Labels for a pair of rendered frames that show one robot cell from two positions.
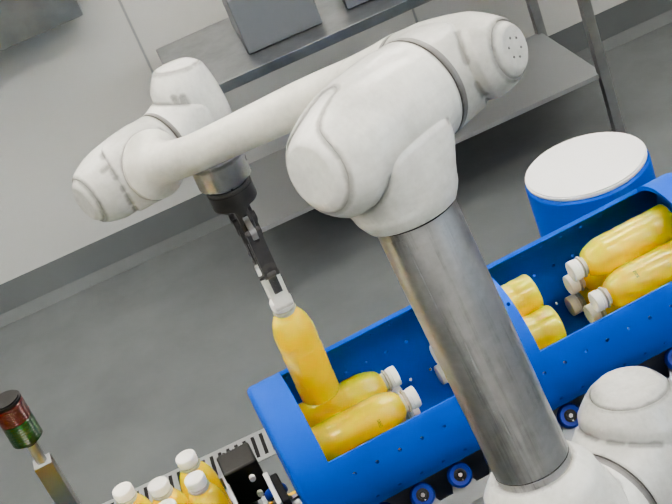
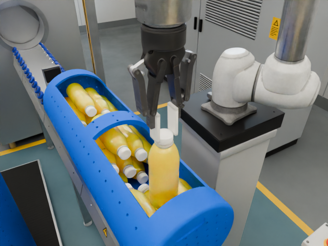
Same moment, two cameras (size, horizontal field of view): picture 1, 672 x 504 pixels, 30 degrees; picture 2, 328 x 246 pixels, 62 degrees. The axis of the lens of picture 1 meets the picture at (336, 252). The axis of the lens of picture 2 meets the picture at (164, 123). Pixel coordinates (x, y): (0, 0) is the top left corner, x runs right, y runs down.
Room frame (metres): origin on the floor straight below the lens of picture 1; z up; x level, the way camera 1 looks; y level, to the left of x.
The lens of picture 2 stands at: (2.01, 0.53, 1.74)
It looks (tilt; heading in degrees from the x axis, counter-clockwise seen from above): 36 degrees down; 245
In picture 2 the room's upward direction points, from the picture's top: straight up
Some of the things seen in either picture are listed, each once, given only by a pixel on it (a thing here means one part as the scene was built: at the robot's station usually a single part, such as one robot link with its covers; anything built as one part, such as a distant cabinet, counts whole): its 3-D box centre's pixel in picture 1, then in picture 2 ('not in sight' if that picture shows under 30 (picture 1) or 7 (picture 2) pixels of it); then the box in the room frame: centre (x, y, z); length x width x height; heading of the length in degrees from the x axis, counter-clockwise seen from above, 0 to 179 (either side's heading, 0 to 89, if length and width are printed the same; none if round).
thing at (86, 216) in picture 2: not in sight; (80, 194); (2.01, -0.77, 0.31); 0.06 x 0.06 x 0.63; 8
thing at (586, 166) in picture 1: (585, 165); not in sight; (2.47, -0.59, 1.03); 0.28 x 0.28 x 0.01
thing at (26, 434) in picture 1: (21, 428); not in sight; (2.09, 0.69, 1.18); 0.06 x 0.06 x 0.05
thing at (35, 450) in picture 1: (23, 430); not in sight; (2.09, 0.69, 1.18); 0.06 x 0.06 x 0.16
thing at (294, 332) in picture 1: (302, 350); (163, 172); (1.82, 0.12, 1.27); 0.07 x 0.07 x 0.19
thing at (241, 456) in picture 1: (245, 478); not in sight; (1.98, 0.33, 0.95); 0.10 x 0.07 x 0.10; 8
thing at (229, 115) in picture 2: not in sight; (225, 102); (1.32, -0.31, 1.10); 0.22 x 0.18 x 0.06; 100
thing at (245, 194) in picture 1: (237, 206); (163, 49); (1.82, 0.12, 1.57); 0.08 x 0.07 x 0.09; 8
